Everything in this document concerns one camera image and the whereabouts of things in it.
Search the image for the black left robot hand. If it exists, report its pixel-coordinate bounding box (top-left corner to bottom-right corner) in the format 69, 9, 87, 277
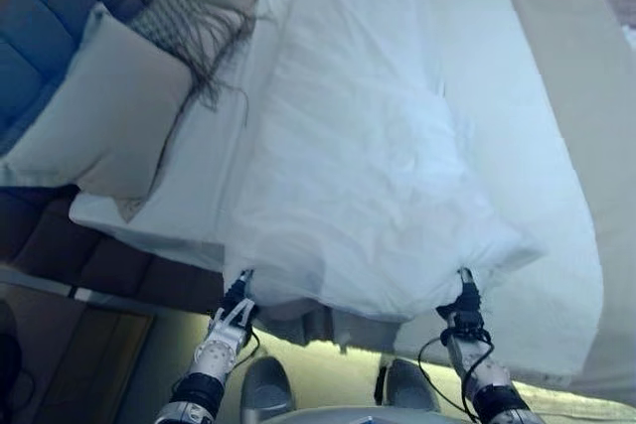
222, 268, 259, 320

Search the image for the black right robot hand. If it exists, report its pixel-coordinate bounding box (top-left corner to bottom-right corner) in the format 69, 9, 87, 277
455, 267, 486, 320

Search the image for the white duvet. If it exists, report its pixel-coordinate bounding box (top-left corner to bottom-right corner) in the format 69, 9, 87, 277
221, 0, 544, 352

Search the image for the white bed sheet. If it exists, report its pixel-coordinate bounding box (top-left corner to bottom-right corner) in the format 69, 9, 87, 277
69, 0, 302, 277

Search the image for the silver right robot leg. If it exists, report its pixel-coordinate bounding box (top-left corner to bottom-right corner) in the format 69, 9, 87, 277
378, 357, 442, 409

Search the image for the grey robot torso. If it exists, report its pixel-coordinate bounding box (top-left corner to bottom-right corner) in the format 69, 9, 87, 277
281, 404, 479, 424

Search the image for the wooden nightstand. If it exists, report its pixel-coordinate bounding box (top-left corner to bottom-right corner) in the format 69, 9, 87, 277
0, 283, 156, 424

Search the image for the large beige pillow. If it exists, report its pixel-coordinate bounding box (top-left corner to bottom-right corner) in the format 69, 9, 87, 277
0, 1, 196, 203

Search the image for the grey woven fringed cushion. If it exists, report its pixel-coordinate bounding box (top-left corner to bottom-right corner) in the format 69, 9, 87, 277
127, 0, 280, 128

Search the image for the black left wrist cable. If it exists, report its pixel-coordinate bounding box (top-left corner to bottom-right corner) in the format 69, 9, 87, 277
233, 324, 262, 360

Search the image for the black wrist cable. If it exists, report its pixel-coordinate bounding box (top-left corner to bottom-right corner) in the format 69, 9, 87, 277
233, 324, 262, 360
415, 328, 494, 423

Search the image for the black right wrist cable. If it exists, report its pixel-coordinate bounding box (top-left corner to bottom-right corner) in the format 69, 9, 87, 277
415, 328, 494, 423

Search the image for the brown upholstered bed frame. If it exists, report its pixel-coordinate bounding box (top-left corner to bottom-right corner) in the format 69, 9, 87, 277
0, 184, 236, 317

